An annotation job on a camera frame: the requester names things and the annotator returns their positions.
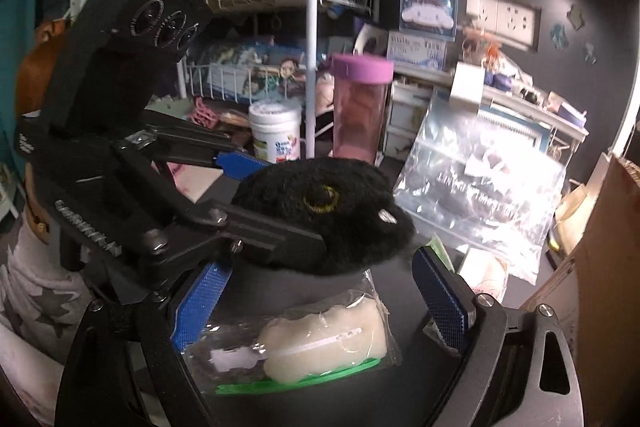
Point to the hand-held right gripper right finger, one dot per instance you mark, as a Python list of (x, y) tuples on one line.
[(442, 302)]

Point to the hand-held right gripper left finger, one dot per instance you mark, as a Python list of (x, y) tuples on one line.
[(200, 307)]

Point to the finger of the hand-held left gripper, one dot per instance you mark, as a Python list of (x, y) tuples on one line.
[(239, 164), (272, 239)]

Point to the black plush toy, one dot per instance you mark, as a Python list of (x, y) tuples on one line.
[(310, 202)]

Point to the clear zip bag green seal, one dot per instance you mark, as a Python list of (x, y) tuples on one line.
[(235, 347)]

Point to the cream plush toy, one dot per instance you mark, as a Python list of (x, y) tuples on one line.
[(325, 337)]

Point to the white plastic jar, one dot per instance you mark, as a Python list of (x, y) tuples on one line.
[(276, 127)]

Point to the pink notepad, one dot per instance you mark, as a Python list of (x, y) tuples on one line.
[(190, 184)]

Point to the pink plastic clip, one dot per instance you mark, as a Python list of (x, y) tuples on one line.
[(204, 113)]

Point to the orange cloth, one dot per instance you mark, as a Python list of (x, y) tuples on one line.
[(32, 67)]

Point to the anime printed box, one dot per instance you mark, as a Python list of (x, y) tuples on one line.
[(250, 62)]

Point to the large clear plastic bag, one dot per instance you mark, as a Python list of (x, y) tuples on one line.
[(480, 187)]

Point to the pink tumbler purple lid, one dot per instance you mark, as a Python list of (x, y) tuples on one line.
[(360, 112)]

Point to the star printed clothing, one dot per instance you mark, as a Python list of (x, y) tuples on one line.
[(35, 297)]

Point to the brown cardboard box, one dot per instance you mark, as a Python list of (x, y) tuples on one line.
[(605, 257)]

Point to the white desk shelf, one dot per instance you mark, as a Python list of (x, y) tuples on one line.
[(410, 107)]

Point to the white printed label box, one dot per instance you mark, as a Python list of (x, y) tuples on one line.
[(416, 51)]

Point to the small white box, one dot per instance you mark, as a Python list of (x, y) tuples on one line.
[(467, 81)]

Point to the blue cartoon dog box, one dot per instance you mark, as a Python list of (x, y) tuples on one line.
[(429, 11)]

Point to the white wall socket panel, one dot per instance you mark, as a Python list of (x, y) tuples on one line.
[(510, 19)]

